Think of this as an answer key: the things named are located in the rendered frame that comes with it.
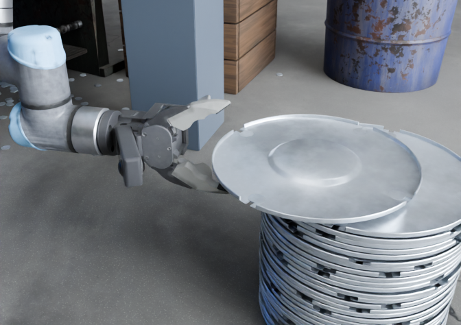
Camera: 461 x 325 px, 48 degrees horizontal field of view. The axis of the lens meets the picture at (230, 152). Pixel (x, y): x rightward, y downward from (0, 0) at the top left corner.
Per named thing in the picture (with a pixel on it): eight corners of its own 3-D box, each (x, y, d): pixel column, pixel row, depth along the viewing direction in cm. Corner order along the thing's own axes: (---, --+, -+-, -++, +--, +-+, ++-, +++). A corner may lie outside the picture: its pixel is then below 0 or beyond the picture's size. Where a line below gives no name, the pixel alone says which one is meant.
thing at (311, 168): (292, 103, 91) (292, 99, 90) (455, 159, 74) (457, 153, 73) (169, 165, 72) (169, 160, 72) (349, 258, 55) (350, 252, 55)
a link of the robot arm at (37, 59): (-22, 29, 75) (-6, 98, 81) (28, 41, 70) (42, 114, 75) (22, 17, 81) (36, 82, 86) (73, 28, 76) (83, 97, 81)
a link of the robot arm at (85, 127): (67, 118, 76) (75, 165, 80) (96, 121, 75) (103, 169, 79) (90, 98, 83) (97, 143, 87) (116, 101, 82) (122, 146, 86)
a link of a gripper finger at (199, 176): (237, 175, 83) (191, 141, 82) (228, 195, 78) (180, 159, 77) (226, 187, 85) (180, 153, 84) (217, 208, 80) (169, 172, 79)
